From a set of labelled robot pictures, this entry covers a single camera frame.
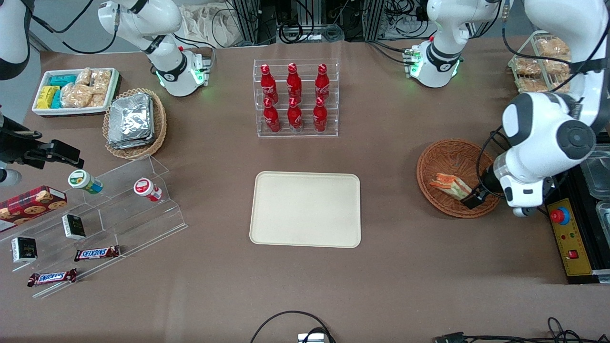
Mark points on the triangle sandwich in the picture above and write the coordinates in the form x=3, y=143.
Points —
x=450, y=186

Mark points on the silver foil pack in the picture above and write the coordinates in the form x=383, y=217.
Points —
x=131, y=116
x=131, y=145

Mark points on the green lid yogurt cup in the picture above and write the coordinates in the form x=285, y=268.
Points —
x=81, y=180

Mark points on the small black box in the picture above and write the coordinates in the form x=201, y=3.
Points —
x=24, y=249
x=74, y=226

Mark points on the red lid yogurt cup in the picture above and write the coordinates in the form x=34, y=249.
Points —
x=144, y=186

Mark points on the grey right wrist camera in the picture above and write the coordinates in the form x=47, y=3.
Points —
x=9, y=177

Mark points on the aluminium frame post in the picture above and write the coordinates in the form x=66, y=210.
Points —
x=252, y=21
x=374, y=19

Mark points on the beige plastic tray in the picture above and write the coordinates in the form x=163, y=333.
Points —
x=305, y=209

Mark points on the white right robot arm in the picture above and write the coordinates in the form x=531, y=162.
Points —
x=164, y=19

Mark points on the brown round wicker basket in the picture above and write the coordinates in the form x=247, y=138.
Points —
x=448, y=157

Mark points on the teal snack pack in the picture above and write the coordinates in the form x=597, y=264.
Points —
x=56, y=99
x=63, y=80

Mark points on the brown Snickers bar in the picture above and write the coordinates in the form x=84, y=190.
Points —
x=96, y=253
x=52, y=277

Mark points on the white rectangular snack bin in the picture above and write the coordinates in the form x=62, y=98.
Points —
x=71, y=112

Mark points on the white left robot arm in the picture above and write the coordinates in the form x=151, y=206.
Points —
x=548, y=128

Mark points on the clear acrylic bottle rack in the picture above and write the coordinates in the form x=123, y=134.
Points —
x=295, y=134

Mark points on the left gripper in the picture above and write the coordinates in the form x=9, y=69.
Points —
x=488, y=183

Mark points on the red cookie box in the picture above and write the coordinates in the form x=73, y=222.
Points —
x=28, y=205

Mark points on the black sealing machine yellow panel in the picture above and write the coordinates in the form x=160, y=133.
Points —
x=569, y=238

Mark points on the clear acrylic stepped shelf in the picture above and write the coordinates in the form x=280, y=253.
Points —
x=143, y=224

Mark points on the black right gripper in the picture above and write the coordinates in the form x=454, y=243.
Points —
x=19, y=148

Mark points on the small grey device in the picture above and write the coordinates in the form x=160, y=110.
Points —
x=312, y=338

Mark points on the red cola bottle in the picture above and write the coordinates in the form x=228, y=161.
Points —
x=322, y=83
x=271, y=119
x=295, y=116
x=294, y=83
x=320, y=116
x=268, y=85

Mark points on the yellow snack pack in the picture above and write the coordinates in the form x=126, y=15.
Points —
x=46, y=97

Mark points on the tan oval wicker basket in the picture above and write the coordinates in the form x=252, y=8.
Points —
x=160, y=124

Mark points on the white cloth bag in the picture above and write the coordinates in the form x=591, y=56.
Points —
x=209, y=24

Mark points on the clear plastic container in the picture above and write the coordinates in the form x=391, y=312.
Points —
x=604, y=219
x=598, y=174

